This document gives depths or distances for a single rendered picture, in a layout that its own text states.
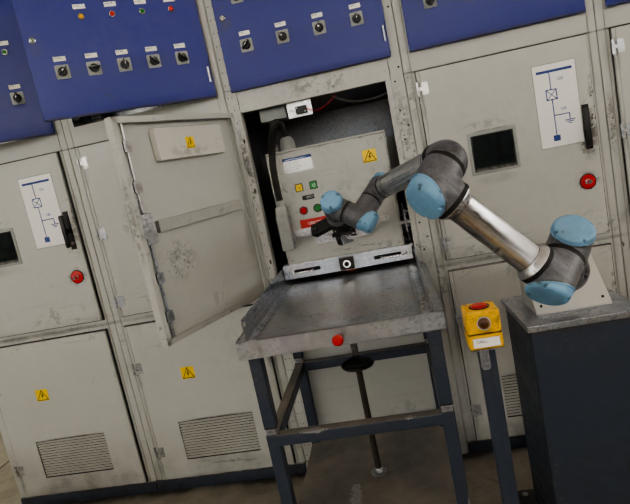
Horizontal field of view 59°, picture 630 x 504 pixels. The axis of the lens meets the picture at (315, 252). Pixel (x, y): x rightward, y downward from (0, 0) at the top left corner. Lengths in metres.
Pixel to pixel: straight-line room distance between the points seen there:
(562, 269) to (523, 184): 0.73
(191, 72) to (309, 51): 0.46
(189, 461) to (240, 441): 0.26
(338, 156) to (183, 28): 0.77
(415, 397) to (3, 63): 2.15
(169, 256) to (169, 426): 0.98
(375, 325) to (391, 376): 0.81
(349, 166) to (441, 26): 0.62
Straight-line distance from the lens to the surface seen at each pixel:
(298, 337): 1.65
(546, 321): 1.74
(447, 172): 1.50
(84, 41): 2.29
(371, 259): 2.30
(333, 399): 2.47
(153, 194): 1.93
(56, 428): 2.92
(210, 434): 2.64
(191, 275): 2.01
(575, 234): 1.67
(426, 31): 2.25
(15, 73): 2.63
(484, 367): 1.46
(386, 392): 2.44
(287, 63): 2.26
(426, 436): 2.39
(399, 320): 1.62
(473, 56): 2.28
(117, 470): 2.88
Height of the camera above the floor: 1.32
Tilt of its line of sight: 9 degrees down
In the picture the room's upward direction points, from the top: 12 degrees counter-clockwise
